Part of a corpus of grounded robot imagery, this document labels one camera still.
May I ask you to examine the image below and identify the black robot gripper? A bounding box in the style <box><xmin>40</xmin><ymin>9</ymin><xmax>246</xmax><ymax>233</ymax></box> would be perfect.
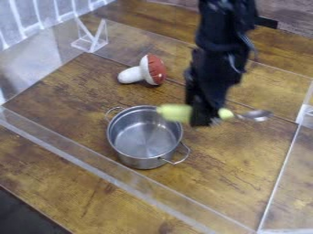
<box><xmin>183</xmin><ymin>44</ymin><xmax>250</xmax><ymax>127</ymax></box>

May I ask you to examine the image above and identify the green handled metal spoon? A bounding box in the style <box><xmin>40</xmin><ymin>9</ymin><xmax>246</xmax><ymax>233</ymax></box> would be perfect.
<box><xmin>156</xmin><ymin>103</ymin><xmax>273</xmax><ymax>124</ymax></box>

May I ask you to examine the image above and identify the small stainless steel pot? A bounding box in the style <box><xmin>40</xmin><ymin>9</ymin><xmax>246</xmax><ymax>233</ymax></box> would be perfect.
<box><xmin>106</xmin><ymin>105</ymin><xmax>191</xmax><ymax>170</ymax></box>

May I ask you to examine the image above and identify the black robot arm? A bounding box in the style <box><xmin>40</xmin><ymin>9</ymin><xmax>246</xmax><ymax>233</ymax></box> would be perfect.
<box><xmin>183</xmin><ymin>0</ymin><xmax>257</xmax><ymax>127</ymax></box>

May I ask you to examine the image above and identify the red white toy mushroom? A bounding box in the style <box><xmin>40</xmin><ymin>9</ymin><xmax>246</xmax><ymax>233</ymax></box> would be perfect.
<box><xmin>118</xmin><ymin>54</ymin><xmax>166</xmax><ymax>86</ymax></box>

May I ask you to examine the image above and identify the black strip on table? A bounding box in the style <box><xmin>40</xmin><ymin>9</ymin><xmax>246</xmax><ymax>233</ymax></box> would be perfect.
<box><xmin>255</xmin><ymin>16</ymin><xmax>278</xmax><ymax>29</ymax></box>

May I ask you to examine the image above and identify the clear acrylic triangular bracket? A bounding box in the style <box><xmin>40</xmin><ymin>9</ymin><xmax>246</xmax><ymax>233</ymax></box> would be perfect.
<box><xmin>71</xmin><ymin>18</ymin><xmax>108</xmax><ymax>53</ymax></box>

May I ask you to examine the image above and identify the clear acrylic enclosure wall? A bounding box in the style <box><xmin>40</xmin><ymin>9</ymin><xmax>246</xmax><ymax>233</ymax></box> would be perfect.
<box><xmin>0</xmin><ymin>0</ymin><xmax>313</xmax><ymax>234</ymax></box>

